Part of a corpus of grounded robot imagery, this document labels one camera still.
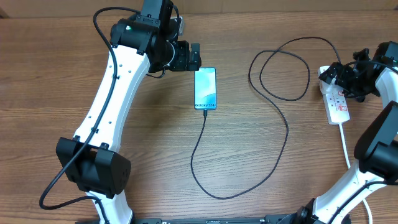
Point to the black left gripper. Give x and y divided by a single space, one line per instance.
182 63

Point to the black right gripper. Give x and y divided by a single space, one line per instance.
343 73

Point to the blue screen smartphone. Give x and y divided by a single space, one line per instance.
205 89

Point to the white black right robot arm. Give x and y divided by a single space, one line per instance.
375 153

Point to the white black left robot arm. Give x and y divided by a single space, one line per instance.
144 45

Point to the white power strip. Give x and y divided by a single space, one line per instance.
335 103

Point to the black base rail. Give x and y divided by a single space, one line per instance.
268 219

